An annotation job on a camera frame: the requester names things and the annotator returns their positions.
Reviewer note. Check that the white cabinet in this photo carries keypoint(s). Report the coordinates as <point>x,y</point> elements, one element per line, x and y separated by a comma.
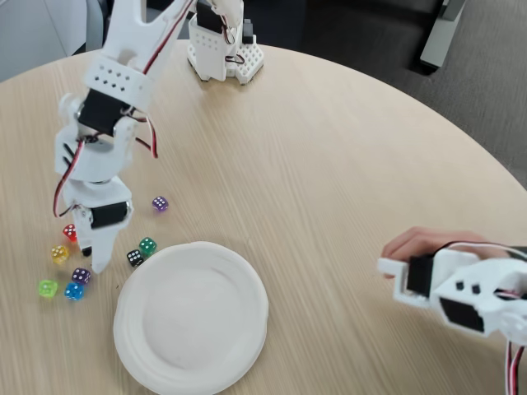
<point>24,33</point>

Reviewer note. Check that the dark green translucent die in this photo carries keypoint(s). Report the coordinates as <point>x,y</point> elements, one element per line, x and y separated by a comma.
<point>147,246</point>

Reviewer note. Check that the purple translucent die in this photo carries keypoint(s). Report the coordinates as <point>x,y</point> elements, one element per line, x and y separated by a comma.
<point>159,203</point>
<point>81,275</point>

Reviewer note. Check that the yellow translucent die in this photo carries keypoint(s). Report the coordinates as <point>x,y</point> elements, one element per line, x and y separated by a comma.
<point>59,254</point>

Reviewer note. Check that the grey desk leg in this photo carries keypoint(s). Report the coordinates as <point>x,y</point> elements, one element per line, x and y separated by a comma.
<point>436,41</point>

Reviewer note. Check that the person's hand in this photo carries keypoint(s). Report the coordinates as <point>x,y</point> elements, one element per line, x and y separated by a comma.
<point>432,238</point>

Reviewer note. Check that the red translucent die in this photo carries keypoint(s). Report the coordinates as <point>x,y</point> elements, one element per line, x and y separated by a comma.
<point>69,232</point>

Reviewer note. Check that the blue translucent die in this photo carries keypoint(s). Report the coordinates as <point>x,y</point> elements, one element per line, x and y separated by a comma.
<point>74,291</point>

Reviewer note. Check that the lime green translucent die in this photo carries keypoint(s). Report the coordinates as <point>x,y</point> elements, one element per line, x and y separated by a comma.
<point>48,288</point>

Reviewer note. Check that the black die white pips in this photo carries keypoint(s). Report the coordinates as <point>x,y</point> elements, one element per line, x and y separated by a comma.
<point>134,258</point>

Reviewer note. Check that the white paper plate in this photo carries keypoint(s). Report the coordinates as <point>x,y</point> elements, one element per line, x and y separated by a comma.
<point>193,321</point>

